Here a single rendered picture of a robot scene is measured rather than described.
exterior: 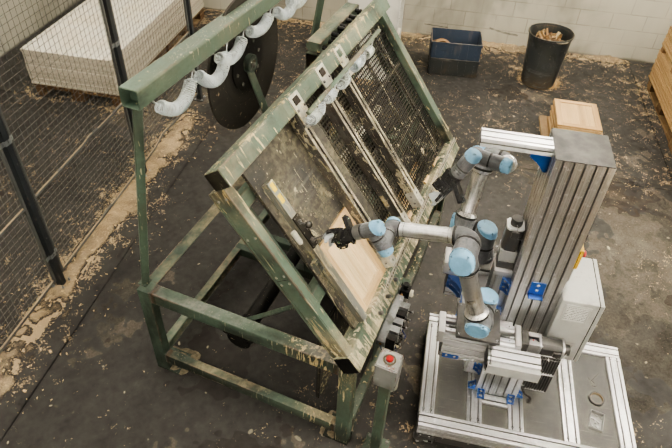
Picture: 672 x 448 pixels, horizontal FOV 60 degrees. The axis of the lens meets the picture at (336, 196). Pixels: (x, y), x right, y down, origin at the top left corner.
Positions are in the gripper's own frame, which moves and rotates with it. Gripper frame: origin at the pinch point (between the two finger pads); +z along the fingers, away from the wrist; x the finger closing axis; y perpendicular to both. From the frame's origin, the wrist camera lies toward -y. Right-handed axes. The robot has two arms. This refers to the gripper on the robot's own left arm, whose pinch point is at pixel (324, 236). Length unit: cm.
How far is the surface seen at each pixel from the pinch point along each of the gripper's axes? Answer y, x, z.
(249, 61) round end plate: -93, -55, 35
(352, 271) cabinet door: -1.7, 38.1, 11.4
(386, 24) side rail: -188, 21, 8
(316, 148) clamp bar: -48, -15, 6
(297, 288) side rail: 28.5, -2.2, 8.3
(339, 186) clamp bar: -39.5, 9.5, 7.0
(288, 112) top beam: -51, -42, 3
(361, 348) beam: 37, 53, 8
